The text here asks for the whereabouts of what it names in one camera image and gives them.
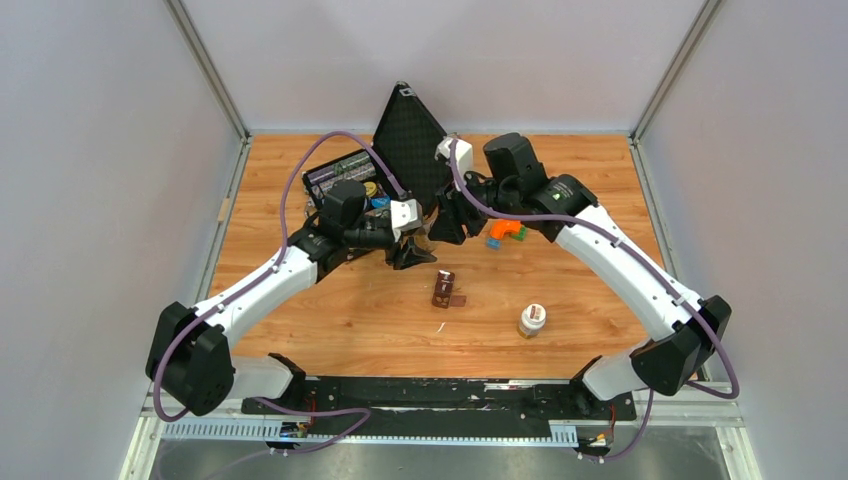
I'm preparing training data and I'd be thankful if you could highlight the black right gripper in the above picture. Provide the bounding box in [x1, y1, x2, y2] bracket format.
[430, 168, 518, 244]

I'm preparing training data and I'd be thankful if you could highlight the brown pill organizer strip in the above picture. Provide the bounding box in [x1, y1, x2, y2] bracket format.
[431, 270, 467, 309]

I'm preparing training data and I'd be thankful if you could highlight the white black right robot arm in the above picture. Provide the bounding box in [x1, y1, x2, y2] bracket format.
[435, 132, 740, 418]

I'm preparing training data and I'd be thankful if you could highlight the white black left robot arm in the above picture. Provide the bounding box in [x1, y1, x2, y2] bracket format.
[145, 180, 435, 422]

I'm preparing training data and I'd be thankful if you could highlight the orange curved toy block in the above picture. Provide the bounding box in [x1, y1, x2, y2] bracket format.
[489, 219, 523, 240]

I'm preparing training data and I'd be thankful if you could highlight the green toy block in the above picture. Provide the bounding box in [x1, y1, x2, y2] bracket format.
[510, 226, 527, 241]

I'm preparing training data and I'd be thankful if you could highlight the black poker chip case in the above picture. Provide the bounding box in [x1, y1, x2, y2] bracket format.
[301, 81, 465, 264]

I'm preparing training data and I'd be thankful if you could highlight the amber pill jar white lid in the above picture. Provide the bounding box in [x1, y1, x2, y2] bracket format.
[517, 303, 547, 339]

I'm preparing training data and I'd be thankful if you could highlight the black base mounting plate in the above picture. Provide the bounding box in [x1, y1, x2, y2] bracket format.
[278, 376, 637, 438]

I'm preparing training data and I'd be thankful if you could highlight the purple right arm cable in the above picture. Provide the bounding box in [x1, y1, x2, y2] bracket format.
[447, 137, 741, 463]

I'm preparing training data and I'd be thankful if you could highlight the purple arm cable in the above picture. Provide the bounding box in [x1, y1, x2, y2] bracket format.
[447, 137, 741, 463]
[152, 131, 408, 458]

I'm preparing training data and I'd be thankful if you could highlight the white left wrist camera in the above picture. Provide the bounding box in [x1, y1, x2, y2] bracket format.
[389, 199, 424, 235]

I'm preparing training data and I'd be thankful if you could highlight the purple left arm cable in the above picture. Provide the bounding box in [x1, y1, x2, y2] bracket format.
[152, 131, 408, 458]

